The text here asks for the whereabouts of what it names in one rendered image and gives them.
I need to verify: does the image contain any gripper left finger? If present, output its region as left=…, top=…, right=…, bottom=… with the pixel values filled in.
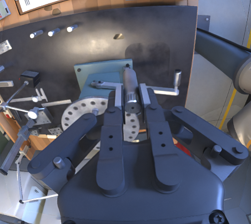
left=27, top=84, right=126, bottom=198

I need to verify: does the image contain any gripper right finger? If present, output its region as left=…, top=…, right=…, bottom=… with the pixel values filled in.
left=138, top=83, right=249, bottom=194

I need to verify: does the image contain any silver index plate with holes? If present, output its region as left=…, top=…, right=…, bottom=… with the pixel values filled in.
left=61, top=96, right=140, bottom=143

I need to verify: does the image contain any silver crank lever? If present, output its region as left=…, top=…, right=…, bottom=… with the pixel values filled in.
left=153, top=69, right=182, bottom=96

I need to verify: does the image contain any grey collet spindle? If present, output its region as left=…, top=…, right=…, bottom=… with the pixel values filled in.
left=122, top=67, right=142, bottom=114

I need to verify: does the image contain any teal collet fixture body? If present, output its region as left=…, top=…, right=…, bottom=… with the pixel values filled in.
left=74, top=58, right=134, bottom=101

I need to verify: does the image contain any silver steel pin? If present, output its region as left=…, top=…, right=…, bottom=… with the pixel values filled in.
left=47, top=27, right=61, bottom=37
left=66, top=24, right=79, bottom=33
left=29, top=29, right=44, bottom=39

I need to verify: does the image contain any steel block with holes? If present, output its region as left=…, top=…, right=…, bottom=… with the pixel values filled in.
left=24, top=107, right=54, bottom=126

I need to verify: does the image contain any white jointed rod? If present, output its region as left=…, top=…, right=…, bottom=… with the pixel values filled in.
left=15, top=145, right=59, bottom=205

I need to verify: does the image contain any grey indicator stand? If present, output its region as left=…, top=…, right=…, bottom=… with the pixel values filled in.
left=0, top=80, right=40, bottom=176

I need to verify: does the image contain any silver caliper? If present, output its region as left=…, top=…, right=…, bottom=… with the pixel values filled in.
left=9, top=88, right=49, bottom=104

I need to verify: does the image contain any black small box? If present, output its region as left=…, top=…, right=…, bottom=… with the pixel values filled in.
left=19, top=70, right=40, bottom=89

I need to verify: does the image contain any silver flat bar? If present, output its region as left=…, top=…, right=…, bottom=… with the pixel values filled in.
left=0, top=80, right=15, bottom=88

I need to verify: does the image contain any black bench mat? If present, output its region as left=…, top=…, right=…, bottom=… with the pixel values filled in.
left=0, top=5, right=198, bottom=142

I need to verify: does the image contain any grey flat gauge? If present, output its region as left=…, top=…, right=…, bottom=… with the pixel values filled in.
left=0, top=39, right=13, bottom=55

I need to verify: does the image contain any grey calculator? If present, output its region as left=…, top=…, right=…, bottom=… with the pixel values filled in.
left=0, top=0, right=12, bottom=21

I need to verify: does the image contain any grey mount plate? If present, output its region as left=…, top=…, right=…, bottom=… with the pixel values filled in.
left=197, top=14, right=211, bottom=31

